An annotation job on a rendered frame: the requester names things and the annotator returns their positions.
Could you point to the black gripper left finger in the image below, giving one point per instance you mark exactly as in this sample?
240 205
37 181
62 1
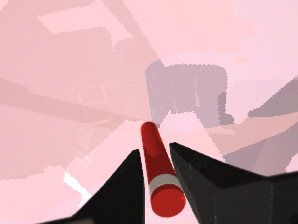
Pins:
120 200

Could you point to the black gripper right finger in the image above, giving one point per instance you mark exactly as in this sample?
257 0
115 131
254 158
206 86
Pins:
220 193

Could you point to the red peg with white band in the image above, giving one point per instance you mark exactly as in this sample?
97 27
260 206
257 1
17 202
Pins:
166 194

